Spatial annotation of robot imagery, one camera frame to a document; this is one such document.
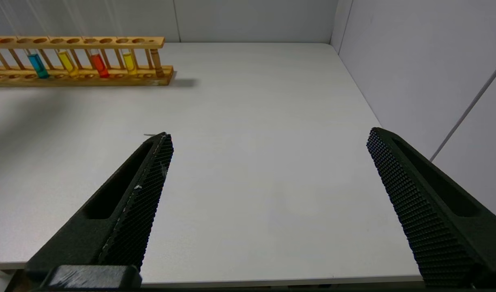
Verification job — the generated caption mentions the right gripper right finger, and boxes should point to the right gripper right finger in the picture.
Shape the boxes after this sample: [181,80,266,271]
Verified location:
[367,127,496,288]

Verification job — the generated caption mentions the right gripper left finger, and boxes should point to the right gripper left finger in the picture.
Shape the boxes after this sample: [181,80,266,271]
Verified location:
[24,132,175,271]

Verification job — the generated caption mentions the wooden test tube rack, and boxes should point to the wooden test tube rack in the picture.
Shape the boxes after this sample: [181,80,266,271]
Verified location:
[0,36,175,87]

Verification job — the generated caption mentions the red pigment test tube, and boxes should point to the red pigment test tube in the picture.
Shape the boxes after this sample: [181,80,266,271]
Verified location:
[72,0,111,79]

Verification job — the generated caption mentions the yellow pigment test tube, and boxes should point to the yellow pigment test tube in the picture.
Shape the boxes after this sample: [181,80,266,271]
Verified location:
[35,0,80,78]
[108,0,138,76]

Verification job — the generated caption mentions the blue pigment test tube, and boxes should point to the blue pigment test tube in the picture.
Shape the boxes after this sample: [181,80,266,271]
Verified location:
[1,0,51,79]

